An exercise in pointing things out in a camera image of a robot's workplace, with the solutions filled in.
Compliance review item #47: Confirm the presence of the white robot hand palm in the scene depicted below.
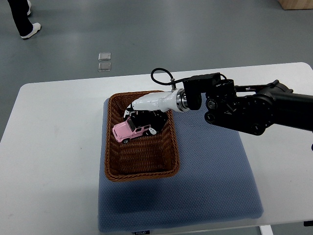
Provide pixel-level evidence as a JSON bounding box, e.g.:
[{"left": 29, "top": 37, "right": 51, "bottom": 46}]
[{"left": 124, "top": 90, "right": 189, "bottom": 120}]

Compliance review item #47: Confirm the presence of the pink toy car black roof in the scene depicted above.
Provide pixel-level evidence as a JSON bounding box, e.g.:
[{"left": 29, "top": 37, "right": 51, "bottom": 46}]
[{"left": 112, "top": 117, "right": 151, "bottom": 143}]

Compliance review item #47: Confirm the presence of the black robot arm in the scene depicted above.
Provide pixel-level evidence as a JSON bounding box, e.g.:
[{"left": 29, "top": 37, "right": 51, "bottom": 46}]
[{"left": 124, "top": 72, "right": 313, "bottom": 136}]

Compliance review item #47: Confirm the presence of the brown wicker basket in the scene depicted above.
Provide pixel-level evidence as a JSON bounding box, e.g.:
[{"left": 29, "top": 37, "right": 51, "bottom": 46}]
[{"left": 103, "top": 91, "right": 180, "bottom": 182}]

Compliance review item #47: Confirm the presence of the lower floor socket plate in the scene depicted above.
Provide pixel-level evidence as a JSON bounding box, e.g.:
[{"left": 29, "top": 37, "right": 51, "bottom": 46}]
[{"left": 98, "top": 62, "right": 112, "bottom": 71}]

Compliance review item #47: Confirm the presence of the floor socket plate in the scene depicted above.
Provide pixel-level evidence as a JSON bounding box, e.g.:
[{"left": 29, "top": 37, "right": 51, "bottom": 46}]
[
  {"left": 98, "top": 52, "right": 111, "bottom": 61},
  {"left": 98, "top": 62, "right": 112, "bottom": 71}
]

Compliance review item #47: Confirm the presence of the upper floor socket plate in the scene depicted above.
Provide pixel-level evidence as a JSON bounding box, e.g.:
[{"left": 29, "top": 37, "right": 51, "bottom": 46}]
[{"left": 98, "top": 52, "right": 111, "bottom": 61}]

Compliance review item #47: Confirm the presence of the blue-grey quilted mat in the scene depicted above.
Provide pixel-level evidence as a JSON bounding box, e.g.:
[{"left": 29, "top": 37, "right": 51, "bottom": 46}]
[{"left": 98, "top": 107, "right": 263, "bottom": 233}]

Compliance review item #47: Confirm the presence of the wooden cabinet corner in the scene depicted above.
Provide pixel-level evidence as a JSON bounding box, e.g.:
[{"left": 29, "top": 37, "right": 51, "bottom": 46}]
[{"left": 278, "top": 0, "right": 313, "bottom": 10}]

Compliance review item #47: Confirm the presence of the white table leg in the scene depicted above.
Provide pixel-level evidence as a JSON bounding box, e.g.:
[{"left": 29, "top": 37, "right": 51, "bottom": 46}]
[{"left": 259, "top": 225, "right": 273, "bottom": 235}]

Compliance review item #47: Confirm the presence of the person's white shoe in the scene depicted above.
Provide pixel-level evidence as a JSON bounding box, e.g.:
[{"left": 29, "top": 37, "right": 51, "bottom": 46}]
[{"left": 21, "top": 23, "right": 41, "bottom": 40}]

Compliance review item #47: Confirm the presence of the person's dark trouser leg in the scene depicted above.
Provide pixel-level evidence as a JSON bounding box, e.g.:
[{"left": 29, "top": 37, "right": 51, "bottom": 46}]
[{"left": 8, "top": 0, "right": 32, "bottom": 36}]

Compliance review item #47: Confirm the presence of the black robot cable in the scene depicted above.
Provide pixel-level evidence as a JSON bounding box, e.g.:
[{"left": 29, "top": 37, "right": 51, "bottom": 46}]
[{"left": 150, "top": 68, "right": 184, "bottom": 92}]

